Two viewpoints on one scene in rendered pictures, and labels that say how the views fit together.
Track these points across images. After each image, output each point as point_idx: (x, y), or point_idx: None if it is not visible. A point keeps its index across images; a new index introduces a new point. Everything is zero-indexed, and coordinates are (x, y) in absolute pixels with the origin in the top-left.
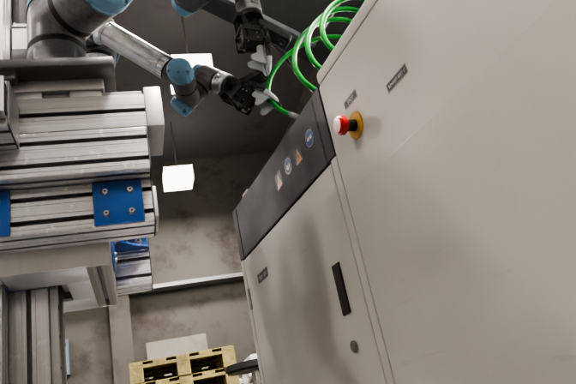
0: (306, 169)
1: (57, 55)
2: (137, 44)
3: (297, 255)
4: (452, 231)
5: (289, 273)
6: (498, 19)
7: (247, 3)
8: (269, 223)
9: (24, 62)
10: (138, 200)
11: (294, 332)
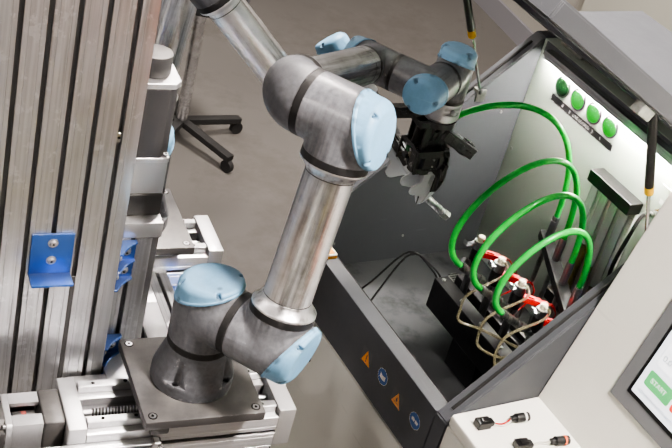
0: (397, 422)
1: (208, 387)
2: (265, 60)
3: (348, 426)
4: None
5: (333, 413)
6: None
7: (443, 117)
8: (335, 346)
9: (181, 424)
10: None
11: (313, 441)
